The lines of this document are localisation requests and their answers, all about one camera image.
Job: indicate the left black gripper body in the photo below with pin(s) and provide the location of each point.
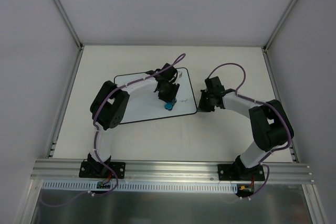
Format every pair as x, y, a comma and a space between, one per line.
168, 95

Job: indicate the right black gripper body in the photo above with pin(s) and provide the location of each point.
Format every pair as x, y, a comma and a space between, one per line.
206, 100

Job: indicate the blue whiteboard eraser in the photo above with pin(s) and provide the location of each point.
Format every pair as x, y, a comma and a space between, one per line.
170, 105

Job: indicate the white whiteboard black frame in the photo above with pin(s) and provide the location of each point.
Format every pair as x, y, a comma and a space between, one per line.
144, 104

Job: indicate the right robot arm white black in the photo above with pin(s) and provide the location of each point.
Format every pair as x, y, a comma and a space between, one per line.
270, 128

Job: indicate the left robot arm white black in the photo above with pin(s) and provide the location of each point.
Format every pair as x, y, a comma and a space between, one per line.
108, 109

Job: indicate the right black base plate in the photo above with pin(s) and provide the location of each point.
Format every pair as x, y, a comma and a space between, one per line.
228, 172

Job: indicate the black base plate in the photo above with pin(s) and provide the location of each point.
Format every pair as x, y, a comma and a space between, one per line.
94, 169
228, 172

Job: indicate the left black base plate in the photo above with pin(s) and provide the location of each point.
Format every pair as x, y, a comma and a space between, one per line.
94, 169

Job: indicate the right aluminium frame post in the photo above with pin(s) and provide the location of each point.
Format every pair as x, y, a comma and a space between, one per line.
283, 18

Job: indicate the aluminium frame post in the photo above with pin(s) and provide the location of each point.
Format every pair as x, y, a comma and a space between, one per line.
62, 12
283, 18

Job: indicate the white slotted cable duct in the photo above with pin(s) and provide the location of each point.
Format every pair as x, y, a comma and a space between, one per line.
213, 188

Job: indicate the left aluminium frame post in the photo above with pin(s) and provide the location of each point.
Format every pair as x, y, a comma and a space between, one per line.
62, 12

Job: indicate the aluminium mounting rail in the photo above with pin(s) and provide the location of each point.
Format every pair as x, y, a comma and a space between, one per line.
165, 171

